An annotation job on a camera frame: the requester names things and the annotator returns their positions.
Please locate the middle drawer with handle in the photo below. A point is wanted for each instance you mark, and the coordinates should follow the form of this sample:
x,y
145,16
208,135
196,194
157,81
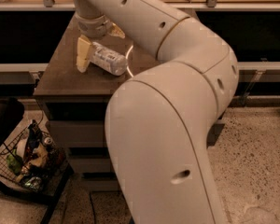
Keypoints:
x,y
89,164

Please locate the clear plastic water bottle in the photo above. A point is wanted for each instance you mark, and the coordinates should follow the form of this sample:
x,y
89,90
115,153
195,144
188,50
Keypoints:
x,y
109,60

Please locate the drawer with handle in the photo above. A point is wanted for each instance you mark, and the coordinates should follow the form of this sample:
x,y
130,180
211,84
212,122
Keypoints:
x,y
100,185
98,133
89,164

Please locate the soda can in basket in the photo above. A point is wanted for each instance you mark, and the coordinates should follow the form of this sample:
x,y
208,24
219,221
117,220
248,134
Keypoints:
x,y
48,142

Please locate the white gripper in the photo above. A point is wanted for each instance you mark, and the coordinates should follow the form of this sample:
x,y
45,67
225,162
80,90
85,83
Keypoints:
x,y
92,29

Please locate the black wire basket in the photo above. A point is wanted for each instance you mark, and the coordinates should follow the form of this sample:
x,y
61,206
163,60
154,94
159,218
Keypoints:
x,y
30,160

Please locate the green item in basket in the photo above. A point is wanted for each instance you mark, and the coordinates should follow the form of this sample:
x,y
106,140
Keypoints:
x,y
14,163

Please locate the grey drawer cabinet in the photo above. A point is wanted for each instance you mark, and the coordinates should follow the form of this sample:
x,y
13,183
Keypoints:
x,y
71,109

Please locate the bottom drawer with handle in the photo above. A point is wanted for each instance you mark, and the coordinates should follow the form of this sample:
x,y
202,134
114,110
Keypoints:
x,y
100,185

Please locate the top drawer with handle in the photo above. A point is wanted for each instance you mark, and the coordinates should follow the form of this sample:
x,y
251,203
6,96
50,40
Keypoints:
x,y
98,133

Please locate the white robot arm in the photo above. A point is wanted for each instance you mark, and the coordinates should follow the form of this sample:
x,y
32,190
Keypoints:
x,y
194,201

